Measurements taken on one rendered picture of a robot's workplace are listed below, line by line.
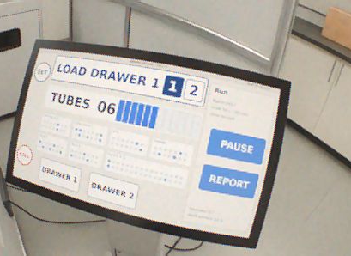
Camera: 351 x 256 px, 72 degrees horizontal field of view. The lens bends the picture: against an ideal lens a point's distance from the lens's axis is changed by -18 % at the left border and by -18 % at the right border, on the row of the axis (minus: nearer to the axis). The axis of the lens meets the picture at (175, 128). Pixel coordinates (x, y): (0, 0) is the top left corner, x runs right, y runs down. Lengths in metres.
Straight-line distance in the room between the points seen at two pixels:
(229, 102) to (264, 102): 0.06
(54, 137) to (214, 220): 0.33
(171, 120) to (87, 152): 0.16
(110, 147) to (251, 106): 0.25
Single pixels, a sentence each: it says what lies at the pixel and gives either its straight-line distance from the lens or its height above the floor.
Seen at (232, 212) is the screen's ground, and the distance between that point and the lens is 0.50.
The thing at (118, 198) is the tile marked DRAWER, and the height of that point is 1.00.
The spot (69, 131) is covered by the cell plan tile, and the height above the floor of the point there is 1.07.
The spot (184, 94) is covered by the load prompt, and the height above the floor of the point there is 1.15.
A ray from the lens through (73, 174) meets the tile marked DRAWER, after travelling 0.53.
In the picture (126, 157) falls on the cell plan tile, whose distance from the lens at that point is 0.50.
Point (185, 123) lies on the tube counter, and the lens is 0.48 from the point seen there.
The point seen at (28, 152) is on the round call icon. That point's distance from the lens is 0.58.
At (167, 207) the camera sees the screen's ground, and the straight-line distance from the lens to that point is 0.50.
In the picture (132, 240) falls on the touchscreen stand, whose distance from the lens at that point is 0.80.
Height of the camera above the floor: 1.39
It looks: 37 degrees down
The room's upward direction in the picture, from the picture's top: 8 degrees clockwise
